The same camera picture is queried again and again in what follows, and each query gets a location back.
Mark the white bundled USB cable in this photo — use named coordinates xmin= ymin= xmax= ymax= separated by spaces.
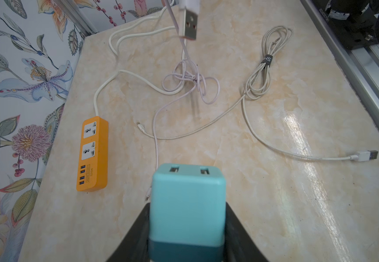
xmin=136 ymin=26 xmax=379 ymax=163

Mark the white power strip cord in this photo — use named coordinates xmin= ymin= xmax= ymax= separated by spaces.
xmin=93 ymin=6 xmax=190 ymax=118

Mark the orange power strip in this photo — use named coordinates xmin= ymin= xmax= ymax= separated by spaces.
xmin=76 ymin=116 xmax=109 ymax=192

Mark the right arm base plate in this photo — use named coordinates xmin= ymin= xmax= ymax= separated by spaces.
xmin=312 ymin=0 xmax=379 ymax=50

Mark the pinkish white USB cable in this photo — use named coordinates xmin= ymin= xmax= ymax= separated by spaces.
xmin=144 ymin=0 xmax=221 ymax=201

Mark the teal USB charger plug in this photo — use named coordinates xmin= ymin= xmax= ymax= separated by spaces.
xmin=149 ymin=163 xmax=227 ymax=262

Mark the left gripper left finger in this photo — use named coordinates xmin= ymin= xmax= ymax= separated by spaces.
xmin=107 ymin=203 xmax=150 ymax=262

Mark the aluminium front rail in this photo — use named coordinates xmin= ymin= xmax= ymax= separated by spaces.
xmin=301 ymin=1 xmax=379 ymax=130

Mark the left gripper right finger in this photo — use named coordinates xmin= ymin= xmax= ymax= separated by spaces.
xmin=223 ymin=203 xmax=269 ymax=262

